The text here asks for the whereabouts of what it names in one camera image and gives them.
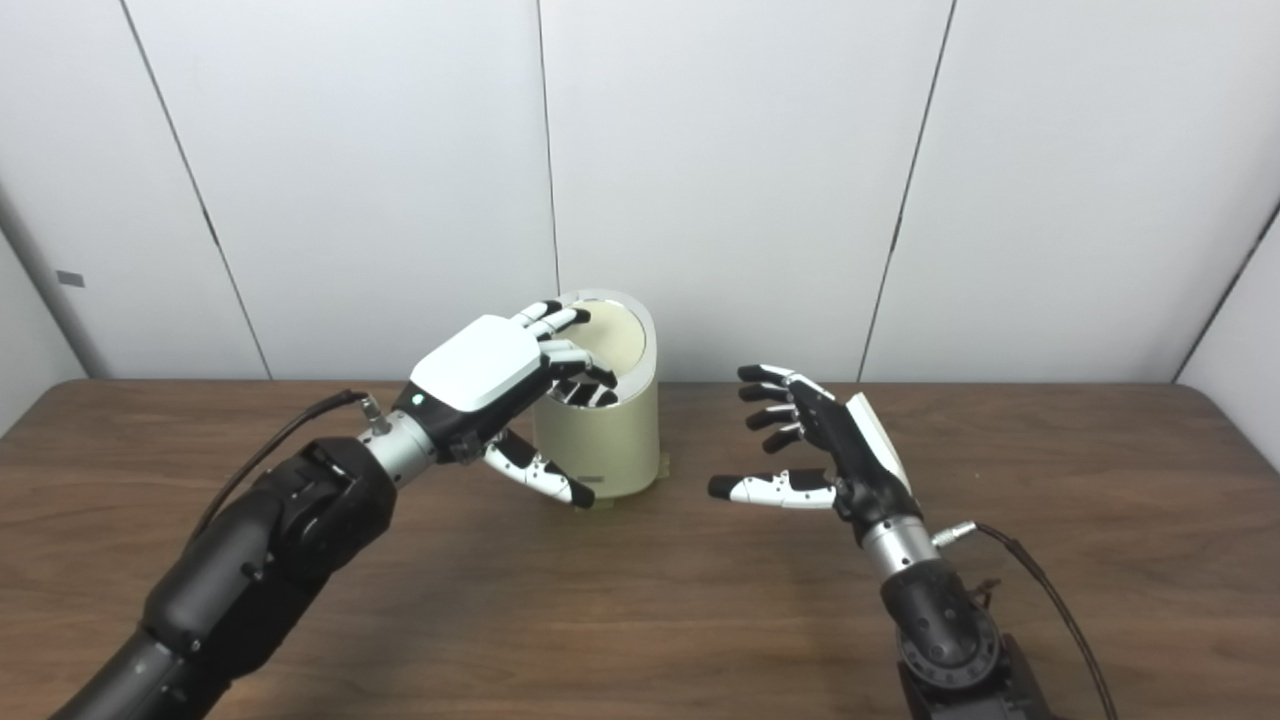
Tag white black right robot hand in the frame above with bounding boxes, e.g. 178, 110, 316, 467
708, 364, 923, 546

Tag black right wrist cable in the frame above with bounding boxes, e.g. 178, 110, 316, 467
933, 520, 1119, 720

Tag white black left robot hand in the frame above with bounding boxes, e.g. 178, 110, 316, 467
392, 299, 619, 510

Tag cream-colored bin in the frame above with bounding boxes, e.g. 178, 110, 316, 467
530, 290, 661, 501

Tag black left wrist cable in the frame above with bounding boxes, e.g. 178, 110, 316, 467
185, 389, 391, 546

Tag cream round bin lid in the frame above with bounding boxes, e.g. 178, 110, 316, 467
570, 300, 646, 391

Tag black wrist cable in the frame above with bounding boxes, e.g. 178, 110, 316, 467
185, 389, 391, 546
933, 520, 1119, 720

